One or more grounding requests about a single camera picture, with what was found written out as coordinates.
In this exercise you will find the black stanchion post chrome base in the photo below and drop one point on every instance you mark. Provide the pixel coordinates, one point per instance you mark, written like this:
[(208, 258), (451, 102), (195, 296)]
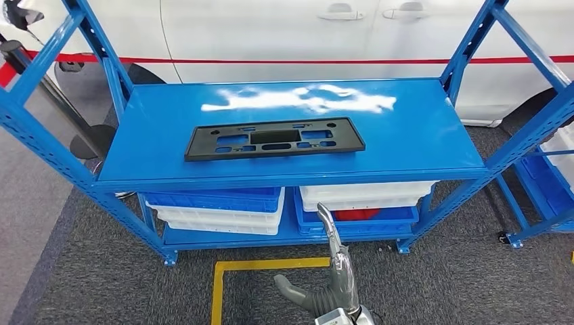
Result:
[(11, 47)]

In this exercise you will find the white car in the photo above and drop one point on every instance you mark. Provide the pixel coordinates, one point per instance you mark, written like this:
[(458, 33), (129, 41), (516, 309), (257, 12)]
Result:
[(269, 36)]

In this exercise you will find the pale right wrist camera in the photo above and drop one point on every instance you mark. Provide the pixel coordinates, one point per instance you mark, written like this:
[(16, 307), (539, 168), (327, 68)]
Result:
[(332, 319)]

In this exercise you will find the blue metal shelf rack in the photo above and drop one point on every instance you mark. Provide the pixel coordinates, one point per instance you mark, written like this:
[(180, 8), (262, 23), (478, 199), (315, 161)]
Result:
[(403, 134), (511, 202)]

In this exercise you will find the yellow floor tape square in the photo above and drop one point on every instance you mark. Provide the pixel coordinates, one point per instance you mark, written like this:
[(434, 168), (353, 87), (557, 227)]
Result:
[(217, 291)]

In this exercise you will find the red object in bin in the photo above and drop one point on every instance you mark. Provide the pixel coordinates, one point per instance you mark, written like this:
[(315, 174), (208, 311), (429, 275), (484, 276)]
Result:
[(358, 214)]

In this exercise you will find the black plastic mounting plate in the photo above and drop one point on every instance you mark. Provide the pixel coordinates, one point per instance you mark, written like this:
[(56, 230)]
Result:
[(199, 141)]

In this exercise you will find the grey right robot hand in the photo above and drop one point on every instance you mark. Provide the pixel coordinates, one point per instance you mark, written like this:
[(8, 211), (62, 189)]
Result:
[(345, 282)]

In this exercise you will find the black round floor disc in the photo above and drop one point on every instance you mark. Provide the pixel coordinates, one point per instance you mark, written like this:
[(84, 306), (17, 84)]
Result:
[(87, 145)]

